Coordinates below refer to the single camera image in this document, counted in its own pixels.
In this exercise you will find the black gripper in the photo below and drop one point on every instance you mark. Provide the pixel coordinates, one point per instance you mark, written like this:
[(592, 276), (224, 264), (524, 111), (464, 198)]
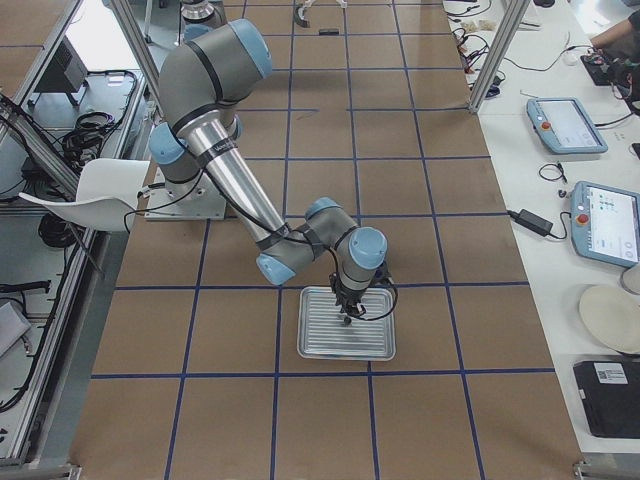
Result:
[(349, 299)]

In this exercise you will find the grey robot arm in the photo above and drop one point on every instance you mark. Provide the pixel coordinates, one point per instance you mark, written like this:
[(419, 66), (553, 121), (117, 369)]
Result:
[(200, 84), (198, 17)]

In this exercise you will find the ribbed metal tray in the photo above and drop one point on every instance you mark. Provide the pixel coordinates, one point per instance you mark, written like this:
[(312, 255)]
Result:
[(323, 335)]

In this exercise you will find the black power adapter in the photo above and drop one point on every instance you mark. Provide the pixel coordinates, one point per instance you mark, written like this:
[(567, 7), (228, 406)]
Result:
[(532, 222)]

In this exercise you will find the beige round plate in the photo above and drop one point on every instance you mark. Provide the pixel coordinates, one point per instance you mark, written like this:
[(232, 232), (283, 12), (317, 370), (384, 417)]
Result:
[(612, 317)]

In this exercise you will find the lower blue teach pendant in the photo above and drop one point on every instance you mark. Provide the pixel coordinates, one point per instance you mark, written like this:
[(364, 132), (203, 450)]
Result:
[(605, 223)]

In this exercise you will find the blue teach pendant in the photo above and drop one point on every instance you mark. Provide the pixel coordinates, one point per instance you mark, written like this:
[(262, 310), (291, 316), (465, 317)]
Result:
[(605, 223), (564, 126)]

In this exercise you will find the white plastic chair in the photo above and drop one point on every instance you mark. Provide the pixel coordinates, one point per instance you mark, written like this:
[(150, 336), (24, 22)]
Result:
[(106, 195)]

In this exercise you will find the black laptop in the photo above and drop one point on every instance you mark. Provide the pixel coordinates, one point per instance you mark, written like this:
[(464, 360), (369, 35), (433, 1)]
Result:
[(609, 391)]

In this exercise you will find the upper blue teach pendant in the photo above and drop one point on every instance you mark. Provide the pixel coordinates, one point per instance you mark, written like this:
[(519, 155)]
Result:
[(564, 126)]

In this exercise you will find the olive green brake shoe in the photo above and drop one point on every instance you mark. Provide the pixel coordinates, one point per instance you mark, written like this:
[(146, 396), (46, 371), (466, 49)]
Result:
[(300, 15)]

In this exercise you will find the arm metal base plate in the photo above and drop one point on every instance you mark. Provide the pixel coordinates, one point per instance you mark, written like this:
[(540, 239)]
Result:
[(187, 194)]

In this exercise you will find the right aluminium frame post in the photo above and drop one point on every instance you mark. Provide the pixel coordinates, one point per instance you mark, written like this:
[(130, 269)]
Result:
[(503, 36)]

